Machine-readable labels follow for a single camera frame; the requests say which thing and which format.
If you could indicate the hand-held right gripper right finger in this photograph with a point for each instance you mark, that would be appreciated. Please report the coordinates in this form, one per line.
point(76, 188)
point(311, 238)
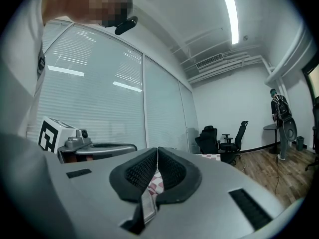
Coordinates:
point(204, 203)

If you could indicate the black round table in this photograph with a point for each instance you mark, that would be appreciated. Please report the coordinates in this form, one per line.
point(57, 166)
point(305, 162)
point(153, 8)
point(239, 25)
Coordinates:
point(272, 129)

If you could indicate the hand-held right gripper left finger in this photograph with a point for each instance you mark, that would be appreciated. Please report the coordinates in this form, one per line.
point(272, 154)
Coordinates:
point(94, 195)

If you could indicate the dark waste bin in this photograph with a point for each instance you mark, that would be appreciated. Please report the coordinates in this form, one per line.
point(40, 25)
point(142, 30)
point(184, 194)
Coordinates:
point(299, 143)

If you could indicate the white window blinds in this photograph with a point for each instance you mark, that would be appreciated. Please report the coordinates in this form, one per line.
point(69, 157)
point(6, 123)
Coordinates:
point(99, 96)

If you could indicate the person's white shirt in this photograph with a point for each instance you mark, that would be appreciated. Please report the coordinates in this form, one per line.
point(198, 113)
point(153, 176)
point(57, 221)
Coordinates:
point(17, 71)

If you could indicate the black gaming chair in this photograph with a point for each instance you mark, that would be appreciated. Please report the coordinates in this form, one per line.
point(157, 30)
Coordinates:
point(208, 141)

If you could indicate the white ceiling pipes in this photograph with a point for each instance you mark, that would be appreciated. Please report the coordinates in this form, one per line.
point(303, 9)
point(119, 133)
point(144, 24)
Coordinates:
point(219, 56)

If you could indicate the red white checkered tablecloth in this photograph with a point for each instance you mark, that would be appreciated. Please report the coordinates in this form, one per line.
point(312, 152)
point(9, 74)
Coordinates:
point(155, 180)

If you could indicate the white ceiling duct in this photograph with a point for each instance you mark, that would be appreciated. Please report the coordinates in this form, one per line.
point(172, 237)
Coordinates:
point(286, 61)

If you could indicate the white air vent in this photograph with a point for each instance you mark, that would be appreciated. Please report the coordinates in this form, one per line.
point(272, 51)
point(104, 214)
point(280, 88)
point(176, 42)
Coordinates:
point(209, 60)

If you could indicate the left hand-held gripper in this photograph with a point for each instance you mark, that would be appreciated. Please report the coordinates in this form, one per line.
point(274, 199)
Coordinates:
point(62, 133)

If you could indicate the black office chair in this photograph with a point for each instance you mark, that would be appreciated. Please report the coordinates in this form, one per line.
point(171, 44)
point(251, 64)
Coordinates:
point(235, 143)

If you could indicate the long ceiling light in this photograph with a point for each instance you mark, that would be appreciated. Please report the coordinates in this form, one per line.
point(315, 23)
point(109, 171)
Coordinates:
point(231, 19)

